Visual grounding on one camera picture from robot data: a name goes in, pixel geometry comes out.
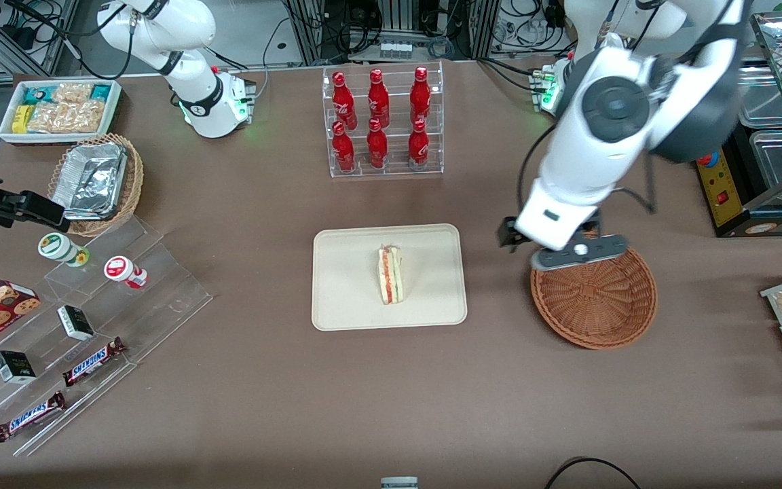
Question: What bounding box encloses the triangular sandwich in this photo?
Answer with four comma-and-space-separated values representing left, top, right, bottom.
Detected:
377, 245, 405, 306

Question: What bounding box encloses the empty-weave brown wicker basket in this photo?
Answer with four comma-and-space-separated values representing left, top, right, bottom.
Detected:
530, 243, 658, 350

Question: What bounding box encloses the aluminium foil tray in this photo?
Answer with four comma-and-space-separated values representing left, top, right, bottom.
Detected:
52, 141, 128, 221

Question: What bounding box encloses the cream rectangular serving tray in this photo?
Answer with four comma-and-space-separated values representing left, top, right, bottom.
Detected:
312, 223, 468, 332

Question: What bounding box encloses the light wicker basket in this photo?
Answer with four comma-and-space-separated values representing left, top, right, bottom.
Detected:
47, 132, 145, 237

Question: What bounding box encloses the green lid yogurt cup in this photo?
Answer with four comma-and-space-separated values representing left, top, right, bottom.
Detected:
38, 232, 90, 268

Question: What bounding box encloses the white plastic snack bin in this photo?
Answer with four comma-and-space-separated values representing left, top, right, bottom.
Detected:
0, 78, 124, 147

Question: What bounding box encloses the red soda bottle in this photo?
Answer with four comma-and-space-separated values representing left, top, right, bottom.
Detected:
332, 121, 356, 173
408, 119, 430, 170
332, 71, 357, 130
410, 66, 431, 125
368, 68, 390, 128
367, 117, 389, 169

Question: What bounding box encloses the clear acrylic bottle rack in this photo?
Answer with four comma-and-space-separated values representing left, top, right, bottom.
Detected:
322, 60, 445, 179

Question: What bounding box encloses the small black carton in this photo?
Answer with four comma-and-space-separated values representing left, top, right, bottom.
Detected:
0, 350, 37, 384
57, 305, 95, 342

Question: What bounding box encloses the red lid yogurt cup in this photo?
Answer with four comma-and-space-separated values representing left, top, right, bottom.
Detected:
104, 255, 149, 289

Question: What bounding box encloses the clear bag of crackers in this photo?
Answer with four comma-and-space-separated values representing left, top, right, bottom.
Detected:
52, 82, 94, 106
27, 100, 107, 134

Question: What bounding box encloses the Snickers chocolate bar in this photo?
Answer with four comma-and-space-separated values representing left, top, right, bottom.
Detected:
0, 391, 67, 443
62, 337, 127, 388

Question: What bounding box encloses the black food warmer machine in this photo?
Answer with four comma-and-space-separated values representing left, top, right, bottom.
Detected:
695, 10, 782, 238

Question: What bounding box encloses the clear acrylic stepped display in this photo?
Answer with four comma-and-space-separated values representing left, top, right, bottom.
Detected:
0, 216, 214, 457

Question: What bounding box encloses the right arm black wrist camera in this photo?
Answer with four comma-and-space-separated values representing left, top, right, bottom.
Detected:
0, 153, 71, 233

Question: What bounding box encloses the black cable loop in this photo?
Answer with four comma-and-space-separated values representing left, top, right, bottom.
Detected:
544, 457, 643, 489

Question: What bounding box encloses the aluminium profile frame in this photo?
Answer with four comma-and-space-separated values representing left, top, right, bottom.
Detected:
282, 0, 500, 65

